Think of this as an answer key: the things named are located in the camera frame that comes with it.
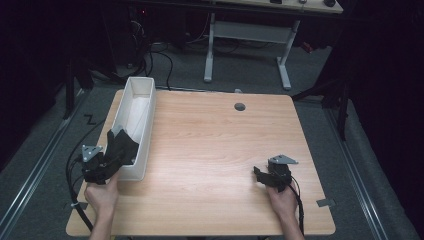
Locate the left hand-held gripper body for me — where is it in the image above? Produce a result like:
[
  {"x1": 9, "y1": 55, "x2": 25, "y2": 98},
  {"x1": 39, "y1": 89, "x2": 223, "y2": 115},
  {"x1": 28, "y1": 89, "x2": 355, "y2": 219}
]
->
[{"x1": 81, "y1": 145, "x2": 113, "y2": 185}]

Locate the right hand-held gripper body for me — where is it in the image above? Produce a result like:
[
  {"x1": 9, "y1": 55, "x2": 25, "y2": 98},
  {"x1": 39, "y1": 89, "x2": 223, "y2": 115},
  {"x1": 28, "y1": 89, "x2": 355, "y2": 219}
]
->
[{"x1": 268, "y1": 154, "x2": 299, "y2": 193}]

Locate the long white box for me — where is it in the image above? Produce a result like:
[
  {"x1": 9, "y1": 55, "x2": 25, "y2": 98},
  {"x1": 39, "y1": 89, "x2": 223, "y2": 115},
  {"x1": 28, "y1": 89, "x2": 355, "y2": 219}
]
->
[{"x1": 105, "y1": 76, "x2": 157, "y2": 182}]

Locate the person's right hand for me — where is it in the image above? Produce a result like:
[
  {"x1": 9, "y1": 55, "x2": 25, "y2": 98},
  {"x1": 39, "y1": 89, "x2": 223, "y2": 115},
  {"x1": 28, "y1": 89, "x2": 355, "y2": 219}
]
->
[{"x1": 266, "y1": 184, "x2": 299, "y2": 218}]

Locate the person's left hand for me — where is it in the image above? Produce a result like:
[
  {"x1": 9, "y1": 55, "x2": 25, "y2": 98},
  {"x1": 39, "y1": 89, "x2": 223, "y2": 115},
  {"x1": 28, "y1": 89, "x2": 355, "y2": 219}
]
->
[{"x1": 83, "y1": 173, "x2": 120, "y2": 214}]

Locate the grey tape piece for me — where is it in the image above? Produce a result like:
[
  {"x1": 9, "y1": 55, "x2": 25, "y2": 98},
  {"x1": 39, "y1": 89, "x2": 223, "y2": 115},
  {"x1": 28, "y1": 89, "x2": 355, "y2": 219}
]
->
[
  {"x1": 315, "y1": 198, "x2": 336, "y2": 208},
  {"x1": 69, "y1": 201, "x2": 89, "y2": 212}
]

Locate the black metal stand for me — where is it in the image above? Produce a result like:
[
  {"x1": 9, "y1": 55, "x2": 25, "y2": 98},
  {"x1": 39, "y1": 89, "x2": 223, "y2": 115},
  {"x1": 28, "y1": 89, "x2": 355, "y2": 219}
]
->
[
  {"x1": 62, "y1": 59, "x2": 77, "y2": 120},
  {"x1": 291, "y1": 74, "x2": 352, "y2": 141}
]

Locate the dark computer tower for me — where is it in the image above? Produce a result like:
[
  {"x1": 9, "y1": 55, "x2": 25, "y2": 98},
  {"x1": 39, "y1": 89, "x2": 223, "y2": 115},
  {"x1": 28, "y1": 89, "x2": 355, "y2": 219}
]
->
[{"x1": 99, "y1": 3, "x2": 148, "y2": 69}]

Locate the white-legged wooden desk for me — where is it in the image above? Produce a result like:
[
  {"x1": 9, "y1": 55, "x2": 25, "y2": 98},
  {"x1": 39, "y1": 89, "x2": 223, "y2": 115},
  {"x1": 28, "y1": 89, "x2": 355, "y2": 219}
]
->
[{"x1": 203, "y1": 0, "x2": 344, "y2": 91}]

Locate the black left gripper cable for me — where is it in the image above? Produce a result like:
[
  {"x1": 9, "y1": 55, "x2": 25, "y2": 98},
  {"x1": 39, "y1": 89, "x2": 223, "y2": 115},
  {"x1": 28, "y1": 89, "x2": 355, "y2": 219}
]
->
[{"x1": 65, "y1": 154, "x2": 95, "y2": 232}]

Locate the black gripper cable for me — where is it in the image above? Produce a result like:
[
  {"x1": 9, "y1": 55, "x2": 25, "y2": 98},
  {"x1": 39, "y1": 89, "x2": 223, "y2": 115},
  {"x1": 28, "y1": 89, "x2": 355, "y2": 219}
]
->
[
  {"x1": 65, "y1": 154, "x2": 95, "y2": 232},
  {"x1": 288, "y1": 181, "x2": 306, "y2": 236}
]

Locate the black floor cable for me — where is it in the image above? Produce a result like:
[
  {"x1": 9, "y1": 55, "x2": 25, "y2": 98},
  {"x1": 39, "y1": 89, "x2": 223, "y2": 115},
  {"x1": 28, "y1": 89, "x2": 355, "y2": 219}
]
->
[{"x1": 66, "y1": 119, "x2": 106, "y2": 161}]

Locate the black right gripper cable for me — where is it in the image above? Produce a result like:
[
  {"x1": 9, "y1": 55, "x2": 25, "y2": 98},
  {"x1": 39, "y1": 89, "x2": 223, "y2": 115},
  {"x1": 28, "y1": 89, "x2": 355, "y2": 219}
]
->
[{"x1": 288, "y1": 181, "x2": 306, "y2": 236}]

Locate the aluminium floor rail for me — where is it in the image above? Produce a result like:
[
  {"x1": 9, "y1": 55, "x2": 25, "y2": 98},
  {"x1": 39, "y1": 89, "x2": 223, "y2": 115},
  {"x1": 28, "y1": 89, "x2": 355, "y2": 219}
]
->
[
  {"x1": 0, "y1": 89, "x2": 85, "y2": 234},
  {"x1": 324, "y1": 108, "x2": 389, "y2": 240}
]

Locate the bundle of black cables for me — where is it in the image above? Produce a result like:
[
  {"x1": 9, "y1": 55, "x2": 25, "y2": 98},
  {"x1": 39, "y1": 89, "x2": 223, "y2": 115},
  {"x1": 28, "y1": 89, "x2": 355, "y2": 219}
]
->
[{"x1": 128, "y1": 6, "x2": 175, "y2": 92}]

